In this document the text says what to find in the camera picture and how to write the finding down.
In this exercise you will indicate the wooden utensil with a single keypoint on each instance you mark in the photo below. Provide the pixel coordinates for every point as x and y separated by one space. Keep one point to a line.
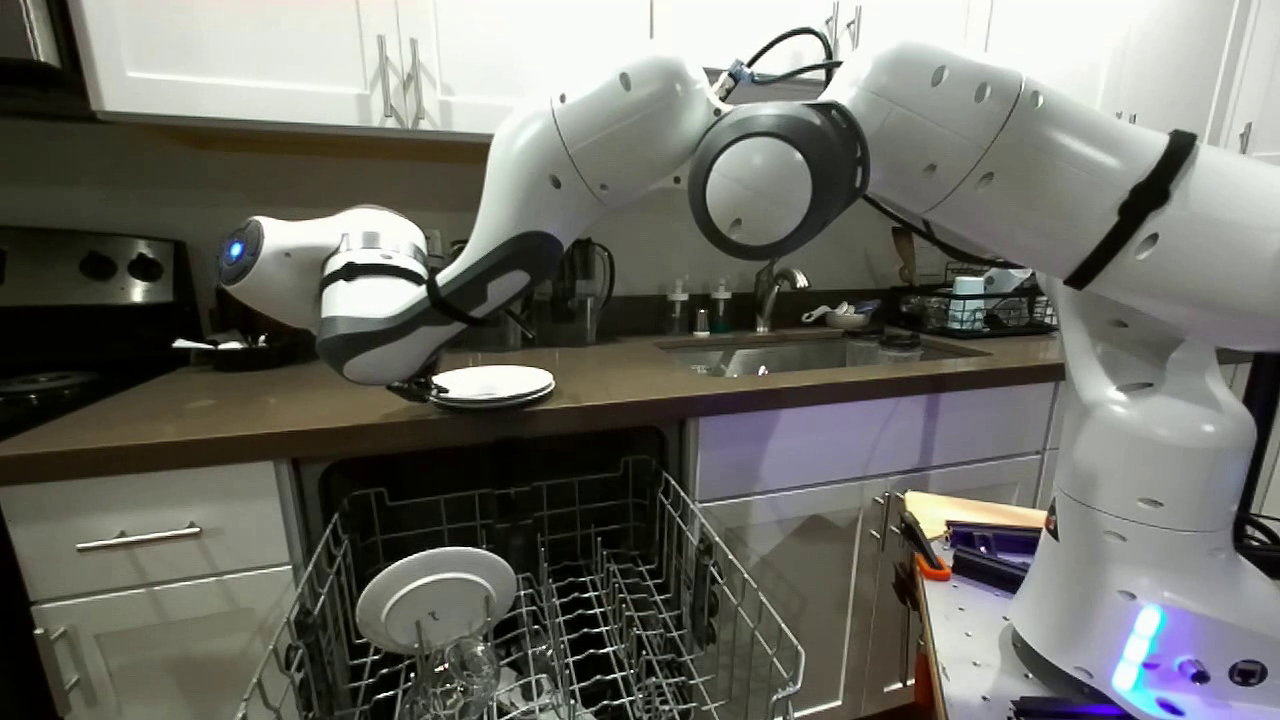
905 261

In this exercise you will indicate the chrome faucet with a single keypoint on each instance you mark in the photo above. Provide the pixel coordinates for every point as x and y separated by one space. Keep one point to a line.
764 295

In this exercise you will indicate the white sink drawer front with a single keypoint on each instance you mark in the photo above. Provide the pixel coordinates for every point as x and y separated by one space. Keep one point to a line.
825 443

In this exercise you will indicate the steel kitchen sink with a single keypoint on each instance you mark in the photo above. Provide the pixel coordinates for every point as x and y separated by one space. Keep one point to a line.
802 359

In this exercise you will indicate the white cup in rack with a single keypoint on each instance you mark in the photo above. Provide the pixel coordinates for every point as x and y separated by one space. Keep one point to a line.
435 601

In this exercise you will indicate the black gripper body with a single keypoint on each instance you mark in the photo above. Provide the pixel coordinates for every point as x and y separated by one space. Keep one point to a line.
420 373

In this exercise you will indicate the small soap bottle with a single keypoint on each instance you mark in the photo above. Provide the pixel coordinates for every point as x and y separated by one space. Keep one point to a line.
678 310
721 310

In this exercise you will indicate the clear drinking glass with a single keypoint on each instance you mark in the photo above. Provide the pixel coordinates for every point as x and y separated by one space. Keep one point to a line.
460 684

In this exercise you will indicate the black pan with white paper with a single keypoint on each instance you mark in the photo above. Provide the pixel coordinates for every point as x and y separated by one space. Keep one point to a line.
220 348

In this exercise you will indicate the dark range hood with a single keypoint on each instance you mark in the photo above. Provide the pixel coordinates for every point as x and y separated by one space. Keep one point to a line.
26 35

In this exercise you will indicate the robot mounting table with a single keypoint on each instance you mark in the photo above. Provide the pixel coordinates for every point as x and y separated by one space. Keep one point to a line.
967 640

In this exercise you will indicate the white sink cabinet doors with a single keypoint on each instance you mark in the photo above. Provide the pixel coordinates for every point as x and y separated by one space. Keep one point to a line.
840 574

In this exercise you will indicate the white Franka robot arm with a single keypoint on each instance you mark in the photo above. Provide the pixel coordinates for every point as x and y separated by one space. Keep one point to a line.
1144 400

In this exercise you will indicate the black clamp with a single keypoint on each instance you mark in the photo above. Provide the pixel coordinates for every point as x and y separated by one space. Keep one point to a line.
994 546

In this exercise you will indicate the black dish drying rack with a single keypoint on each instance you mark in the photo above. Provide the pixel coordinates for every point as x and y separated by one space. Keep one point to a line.
985 315

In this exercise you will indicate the black coffee maker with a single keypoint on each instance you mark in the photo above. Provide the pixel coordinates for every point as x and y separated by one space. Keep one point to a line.
587 300

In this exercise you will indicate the white cabinet door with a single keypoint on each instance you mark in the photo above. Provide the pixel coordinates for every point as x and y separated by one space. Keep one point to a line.
163 652

